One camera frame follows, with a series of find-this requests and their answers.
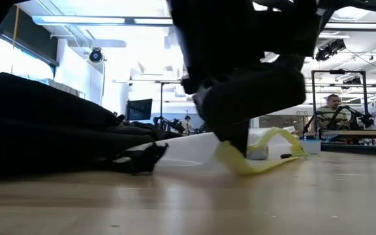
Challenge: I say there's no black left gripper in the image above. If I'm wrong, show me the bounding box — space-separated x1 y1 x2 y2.
191 63 307 158

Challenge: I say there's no background work table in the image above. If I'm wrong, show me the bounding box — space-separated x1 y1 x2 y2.
318 129 376 140

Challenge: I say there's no background black monitor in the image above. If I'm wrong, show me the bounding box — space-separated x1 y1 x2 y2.
125 98 154 122

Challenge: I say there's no small black ceiling spotlight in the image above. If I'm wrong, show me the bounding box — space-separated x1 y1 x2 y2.
340 76 362 86

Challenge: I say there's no person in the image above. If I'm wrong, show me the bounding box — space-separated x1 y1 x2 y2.
180 114 193 135
315 93 351 132

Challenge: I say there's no black fabric backpack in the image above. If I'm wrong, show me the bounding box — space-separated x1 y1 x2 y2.
0 72 170 179

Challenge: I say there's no clear yellow-trimmed zip pouch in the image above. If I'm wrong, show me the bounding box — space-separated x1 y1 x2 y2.
122 126 310 176

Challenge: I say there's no background black metal frame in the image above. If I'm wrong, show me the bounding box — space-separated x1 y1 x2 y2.
311 69 369 132

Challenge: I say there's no long ceiling light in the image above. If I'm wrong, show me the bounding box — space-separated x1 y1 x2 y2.
31 14 174 27

